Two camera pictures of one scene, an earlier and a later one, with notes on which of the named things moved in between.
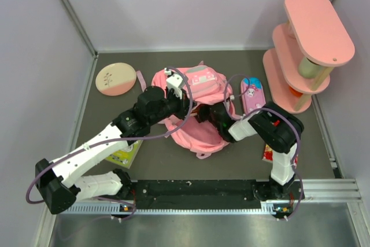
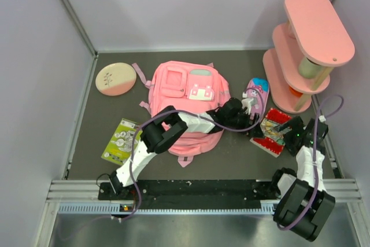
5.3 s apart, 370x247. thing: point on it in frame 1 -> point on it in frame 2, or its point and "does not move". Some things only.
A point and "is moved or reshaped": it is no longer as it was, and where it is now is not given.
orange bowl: (297, 93) does not move
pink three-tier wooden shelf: (306, 50) does not move
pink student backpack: (202, 84) is moved or reshaped
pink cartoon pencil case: (252, 93) is moved or reshaped
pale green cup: (309, 69) does not move
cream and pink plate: (115, 78) does not move
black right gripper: (200, 115) -> (298, 125)
